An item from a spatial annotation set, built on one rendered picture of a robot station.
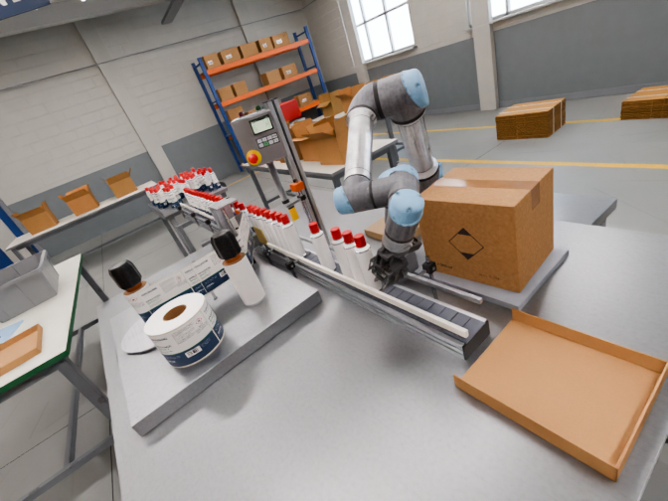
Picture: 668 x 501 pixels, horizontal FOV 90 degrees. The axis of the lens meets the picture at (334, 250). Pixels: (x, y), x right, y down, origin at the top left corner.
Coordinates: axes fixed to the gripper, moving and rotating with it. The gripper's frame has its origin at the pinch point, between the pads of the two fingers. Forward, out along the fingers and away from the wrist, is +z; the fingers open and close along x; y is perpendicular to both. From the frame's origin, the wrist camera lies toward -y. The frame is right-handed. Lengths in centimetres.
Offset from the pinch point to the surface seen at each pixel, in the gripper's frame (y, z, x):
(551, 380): 0.6, -14.0, 44.3
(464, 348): 5.7, -8.8, 27.9
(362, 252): 2.3, -5.8, -10.3
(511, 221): -20.4, -26.3, 16.6
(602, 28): -547, 70, -107
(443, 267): -19.0, 2.7, 7.3
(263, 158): -4, -2, -72
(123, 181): 14, 293, -518
